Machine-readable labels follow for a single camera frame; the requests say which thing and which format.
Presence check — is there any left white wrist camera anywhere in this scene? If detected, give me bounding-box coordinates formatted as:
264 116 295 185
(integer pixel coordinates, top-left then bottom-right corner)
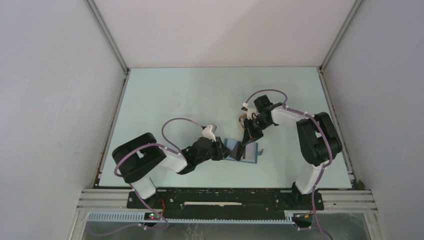
202 124 217 142

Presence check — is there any blue card holder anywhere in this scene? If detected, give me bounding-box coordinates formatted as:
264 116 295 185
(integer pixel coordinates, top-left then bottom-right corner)
224 138 264 164

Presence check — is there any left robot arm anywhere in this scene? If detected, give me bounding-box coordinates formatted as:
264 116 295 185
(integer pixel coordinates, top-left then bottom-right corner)
112 132 246 208

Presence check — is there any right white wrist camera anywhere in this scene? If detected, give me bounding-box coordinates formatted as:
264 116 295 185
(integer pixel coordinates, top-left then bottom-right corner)
241 102 259 120

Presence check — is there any aluminium frame rail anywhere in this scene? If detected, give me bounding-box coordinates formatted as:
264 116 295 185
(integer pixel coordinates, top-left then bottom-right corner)
76 189 378 214

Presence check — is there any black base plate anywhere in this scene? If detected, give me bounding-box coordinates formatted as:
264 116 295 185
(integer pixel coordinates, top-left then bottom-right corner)
126 187 324 221

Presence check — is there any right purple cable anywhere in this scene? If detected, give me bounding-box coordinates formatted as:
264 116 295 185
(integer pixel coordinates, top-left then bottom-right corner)
244 88 334 239

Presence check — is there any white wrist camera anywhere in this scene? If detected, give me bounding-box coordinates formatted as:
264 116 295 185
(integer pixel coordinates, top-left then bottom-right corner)
202 124 217 142
241 102 259 120

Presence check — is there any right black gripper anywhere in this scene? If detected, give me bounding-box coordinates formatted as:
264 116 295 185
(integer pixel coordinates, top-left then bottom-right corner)
242 116 272 146

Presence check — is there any beige oval tray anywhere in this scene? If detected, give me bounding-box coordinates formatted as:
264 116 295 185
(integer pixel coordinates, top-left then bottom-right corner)
238 113 247 130

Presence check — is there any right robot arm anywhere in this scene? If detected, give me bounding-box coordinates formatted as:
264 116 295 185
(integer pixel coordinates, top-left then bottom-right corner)
241 95 343 209

